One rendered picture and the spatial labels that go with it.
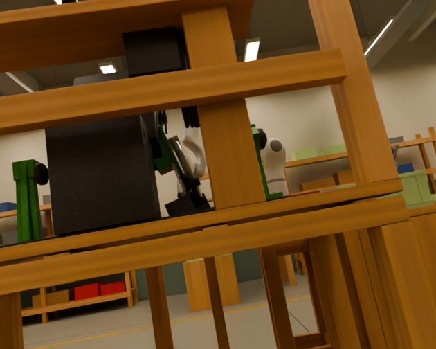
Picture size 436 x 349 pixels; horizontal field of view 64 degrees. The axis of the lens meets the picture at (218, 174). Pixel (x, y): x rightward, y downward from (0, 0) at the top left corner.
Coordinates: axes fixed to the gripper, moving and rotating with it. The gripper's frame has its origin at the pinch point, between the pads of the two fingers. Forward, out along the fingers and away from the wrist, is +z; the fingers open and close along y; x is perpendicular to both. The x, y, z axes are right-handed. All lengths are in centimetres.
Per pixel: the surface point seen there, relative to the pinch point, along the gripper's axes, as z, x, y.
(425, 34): -568, -213, -549
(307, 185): -310, -347, -208
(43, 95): 25, 78, 32
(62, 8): 3, 92, 25
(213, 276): 27.5, -24.7, -5.8
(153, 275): 23.3, -21.7, 21.8
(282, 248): 20, -22, -41
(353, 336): 64, -29, -59
